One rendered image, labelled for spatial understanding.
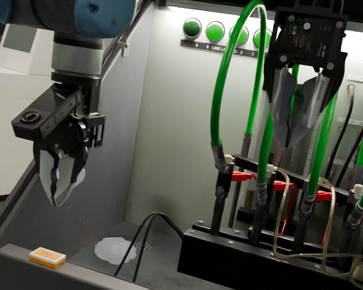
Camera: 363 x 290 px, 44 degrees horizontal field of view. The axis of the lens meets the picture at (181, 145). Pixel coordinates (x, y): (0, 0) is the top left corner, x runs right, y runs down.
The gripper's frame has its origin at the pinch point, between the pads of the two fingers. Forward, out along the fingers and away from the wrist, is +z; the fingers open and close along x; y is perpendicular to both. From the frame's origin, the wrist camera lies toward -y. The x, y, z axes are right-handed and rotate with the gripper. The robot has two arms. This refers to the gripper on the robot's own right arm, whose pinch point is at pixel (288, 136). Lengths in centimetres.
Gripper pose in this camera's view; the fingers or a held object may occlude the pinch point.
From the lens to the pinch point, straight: 55.9
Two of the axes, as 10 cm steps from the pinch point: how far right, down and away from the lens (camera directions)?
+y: -3.1, 1.4, -9.4
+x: 9.4, 2.1, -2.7
